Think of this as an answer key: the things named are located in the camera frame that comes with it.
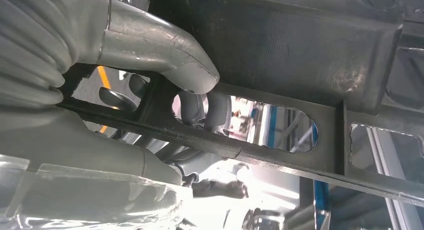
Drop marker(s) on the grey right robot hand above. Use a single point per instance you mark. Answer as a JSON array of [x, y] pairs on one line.
[[82, 155]]

